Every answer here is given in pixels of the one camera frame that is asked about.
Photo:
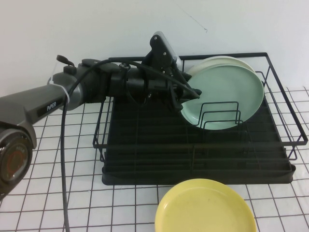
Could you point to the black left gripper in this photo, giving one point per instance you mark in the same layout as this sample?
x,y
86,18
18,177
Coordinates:
x,y
161,84

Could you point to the green plate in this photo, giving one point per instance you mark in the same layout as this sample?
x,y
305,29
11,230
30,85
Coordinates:
x,y
222,89

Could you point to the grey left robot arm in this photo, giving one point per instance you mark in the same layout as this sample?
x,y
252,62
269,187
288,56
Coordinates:
x,y
91,82

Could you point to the cream plate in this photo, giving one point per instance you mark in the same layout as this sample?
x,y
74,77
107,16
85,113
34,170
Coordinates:
x,y
231,61

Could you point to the yellow plate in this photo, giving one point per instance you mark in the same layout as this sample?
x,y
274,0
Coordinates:
x,y
202,210

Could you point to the black plastic drip tray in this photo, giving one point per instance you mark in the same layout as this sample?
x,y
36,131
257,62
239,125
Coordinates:
x,y
157,145

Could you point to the white zip tie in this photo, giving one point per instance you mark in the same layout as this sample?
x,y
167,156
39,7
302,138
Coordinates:
x,y
66,95
52,81

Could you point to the white black-grid tablecloth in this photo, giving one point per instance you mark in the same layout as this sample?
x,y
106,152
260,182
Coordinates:
x,y
120,207

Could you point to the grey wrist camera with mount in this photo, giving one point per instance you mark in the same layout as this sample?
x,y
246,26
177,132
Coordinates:
x,y
163,49

